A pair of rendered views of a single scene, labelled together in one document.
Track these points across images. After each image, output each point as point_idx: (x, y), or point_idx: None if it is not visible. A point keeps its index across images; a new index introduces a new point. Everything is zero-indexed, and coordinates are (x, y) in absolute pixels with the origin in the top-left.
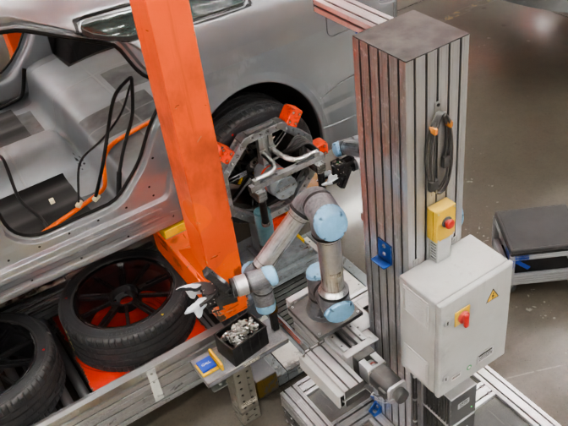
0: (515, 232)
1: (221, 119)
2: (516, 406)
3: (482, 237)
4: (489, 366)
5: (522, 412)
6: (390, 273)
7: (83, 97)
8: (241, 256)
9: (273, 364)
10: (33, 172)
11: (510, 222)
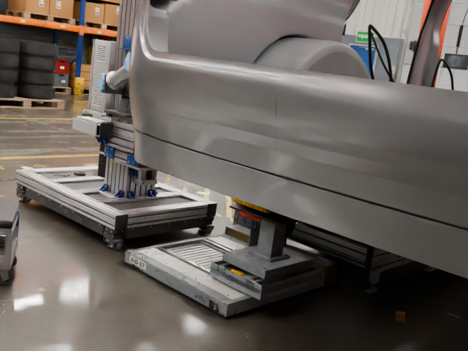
0: (4, 208)
1: None
2: (63, 186)
3: (6, 303)
4: (58, 237)
5: (60, 184)
6: None
7: None
8: (290, 253)
9: (230, 237)
10: None
11: (3, 213)
